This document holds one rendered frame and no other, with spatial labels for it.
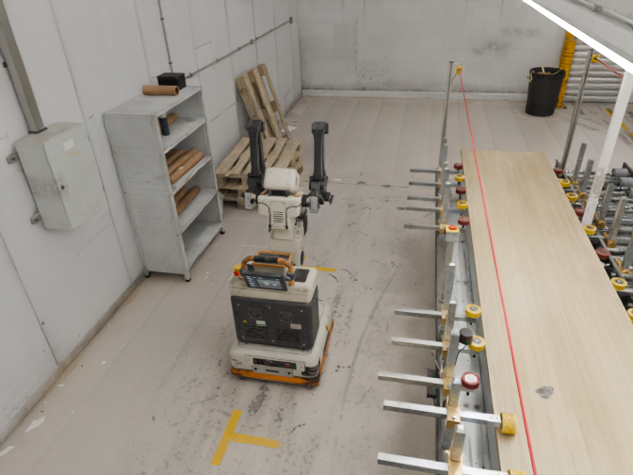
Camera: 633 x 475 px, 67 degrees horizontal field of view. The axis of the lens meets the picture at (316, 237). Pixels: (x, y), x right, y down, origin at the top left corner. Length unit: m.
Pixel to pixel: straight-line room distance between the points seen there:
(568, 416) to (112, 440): 2.59
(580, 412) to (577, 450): 0.20
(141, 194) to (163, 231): 0.37
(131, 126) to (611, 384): 3.49
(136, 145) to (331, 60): 6.41
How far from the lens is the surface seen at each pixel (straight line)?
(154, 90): 4.48
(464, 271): 3.52
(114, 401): 3.72
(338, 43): 9.87
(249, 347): 3.39
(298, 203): 3.06
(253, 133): 3.23
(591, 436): 2.33
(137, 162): 4.17
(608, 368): 2.65
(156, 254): 4.57
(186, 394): 3.58
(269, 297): 3.06
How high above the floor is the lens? 2.60
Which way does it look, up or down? 31 degrees down
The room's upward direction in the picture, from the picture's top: 2 degrees counter-clockwise
